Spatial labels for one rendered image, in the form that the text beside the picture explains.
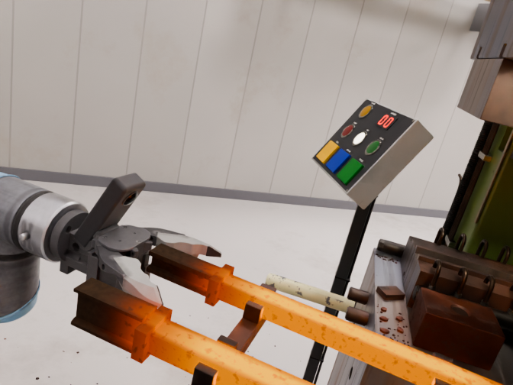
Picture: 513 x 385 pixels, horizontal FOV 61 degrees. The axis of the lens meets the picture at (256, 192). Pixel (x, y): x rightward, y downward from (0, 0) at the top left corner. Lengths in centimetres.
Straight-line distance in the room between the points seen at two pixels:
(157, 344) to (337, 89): 342
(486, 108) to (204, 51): 276
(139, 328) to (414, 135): 100
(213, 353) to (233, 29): 309
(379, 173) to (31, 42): 261
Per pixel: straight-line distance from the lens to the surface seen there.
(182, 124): 343
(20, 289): 75
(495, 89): 78
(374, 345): 51
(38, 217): 64
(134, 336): 44
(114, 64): 333
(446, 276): 86
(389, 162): 127
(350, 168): 131
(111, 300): 46
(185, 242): 61
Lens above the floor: 132
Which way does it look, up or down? 19 degrees down
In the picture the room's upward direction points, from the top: 13 degrees clockwise
